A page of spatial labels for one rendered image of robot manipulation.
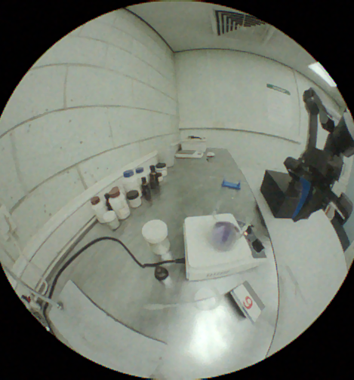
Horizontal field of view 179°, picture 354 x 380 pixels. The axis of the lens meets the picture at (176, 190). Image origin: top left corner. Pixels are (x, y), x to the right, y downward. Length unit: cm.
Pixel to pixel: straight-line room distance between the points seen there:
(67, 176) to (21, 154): 21
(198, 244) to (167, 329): 19
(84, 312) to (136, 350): 14
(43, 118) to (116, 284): 54
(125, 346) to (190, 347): 12
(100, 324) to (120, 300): 9
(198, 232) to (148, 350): 28
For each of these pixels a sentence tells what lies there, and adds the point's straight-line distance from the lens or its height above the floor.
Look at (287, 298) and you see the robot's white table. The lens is 37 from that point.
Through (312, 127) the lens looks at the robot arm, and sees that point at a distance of 53.
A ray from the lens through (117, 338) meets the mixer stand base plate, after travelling 31.
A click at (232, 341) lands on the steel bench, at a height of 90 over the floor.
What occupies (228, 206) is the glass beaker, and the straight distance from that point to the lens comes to 21.
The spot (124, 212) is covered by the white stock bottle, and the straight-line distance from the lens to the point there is 42.
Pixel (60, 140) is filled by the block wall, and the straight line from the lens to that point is 49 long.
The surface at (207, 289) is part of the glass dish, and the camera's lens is 28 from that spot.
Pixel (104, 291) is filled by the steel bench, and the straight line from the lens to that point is 34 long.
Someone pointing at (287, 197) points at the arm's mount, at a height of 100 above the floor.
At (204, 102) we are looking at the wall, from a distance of 168.
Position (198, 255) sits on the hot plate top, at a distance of 21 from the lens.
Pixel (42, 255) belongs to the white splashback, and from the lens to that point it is 49.
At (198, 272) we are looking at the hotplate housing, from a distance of 22.
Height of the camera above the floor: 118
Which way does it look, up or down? 31 degrees down
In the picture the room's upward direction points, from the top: 5 degrees counter-clockwise
